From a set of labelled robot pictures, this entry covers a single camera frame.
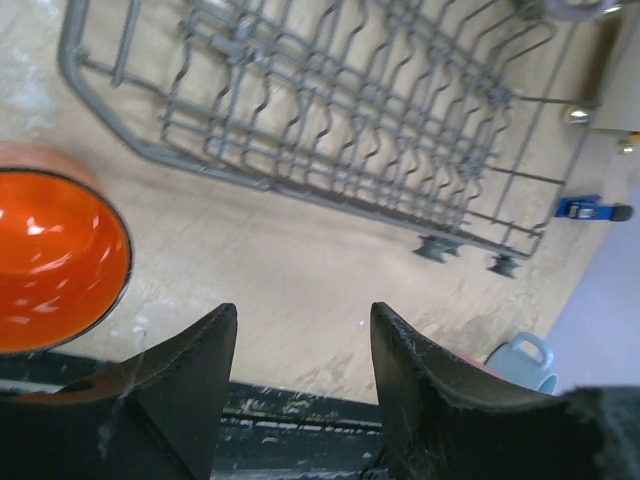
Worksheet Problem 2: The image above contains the lavender mug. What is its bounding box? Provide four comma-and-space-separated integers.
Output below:
511, 0, 619, 23

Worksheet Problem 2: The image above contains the light blue mug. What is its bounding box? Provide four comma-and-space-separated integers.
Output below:
485, 332, 558, 395

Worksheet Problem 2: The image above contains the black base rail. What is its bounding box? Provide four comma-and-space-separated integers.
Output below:
1, 352, 384, 479

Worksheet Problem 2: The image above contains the orange mug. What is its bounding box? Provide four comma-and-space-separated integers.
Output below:
1, 141, 134, 355

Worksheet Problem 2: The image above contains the white round drawer cabinet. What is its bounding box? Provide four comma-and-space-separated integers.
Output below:
563, 1, 639, 155

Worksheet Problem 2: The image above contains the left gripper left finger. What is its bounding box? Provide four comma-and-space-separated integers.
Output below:
1, 303, 237, 479

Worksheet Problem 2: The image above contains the grey wire dish rack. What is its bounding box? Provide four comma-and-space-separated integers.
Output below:
58, 1, 599, 278

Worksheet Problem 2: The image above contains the pink mug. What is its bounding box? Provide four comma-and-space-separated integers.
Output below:
459, 355, 502, 378

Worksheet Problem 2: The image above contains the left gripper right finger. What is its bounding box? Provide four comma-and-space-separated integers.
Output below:
370, 303, 639, 479

